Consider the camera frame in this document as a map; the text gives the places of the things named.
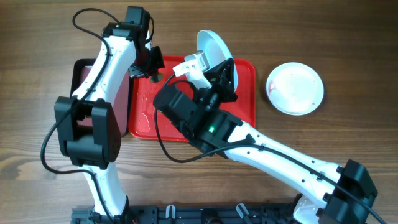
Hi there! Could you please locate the black tray with red water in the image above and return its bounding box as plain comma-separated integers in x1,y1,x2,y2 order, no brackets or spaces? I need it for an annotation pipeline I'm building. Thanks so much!
70,58,134,137

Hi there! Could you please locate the green scrubbing sponge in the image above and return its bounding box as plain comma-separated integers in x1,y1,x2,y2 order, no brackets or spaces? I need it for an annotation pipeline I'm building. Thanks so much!
150,73,164,83

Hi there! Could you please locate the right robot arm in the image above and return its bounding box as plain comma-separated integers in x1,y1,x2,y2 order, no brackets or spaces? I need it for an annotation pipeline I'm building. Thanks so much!
153,58,378,223

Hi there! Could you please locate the light blue plate top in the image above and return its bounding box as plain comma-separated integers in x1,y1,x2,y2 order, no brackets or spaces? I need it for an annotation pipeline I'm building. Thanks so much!
192,30,233,88

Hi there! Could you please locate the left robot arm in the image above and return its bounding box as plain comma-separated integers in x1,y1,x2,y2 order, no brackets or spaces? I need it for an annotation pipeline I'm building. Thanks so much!
49,6,165,223

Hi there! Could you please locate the white plate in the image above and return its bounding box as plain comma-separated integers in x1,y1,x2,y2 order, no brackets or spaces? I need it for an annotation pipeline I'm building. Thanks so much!
265,62,325,116

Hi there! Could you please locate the red plastic tray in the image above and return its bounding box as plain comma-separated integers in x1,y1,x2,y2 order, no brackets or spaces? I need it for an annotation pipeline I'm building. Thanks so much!
128,55,256,140

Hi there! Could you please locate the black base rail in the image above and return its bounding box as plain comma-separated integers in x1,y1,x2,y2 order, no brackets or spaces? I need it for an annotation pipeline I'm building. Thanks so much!
70,202,299,224

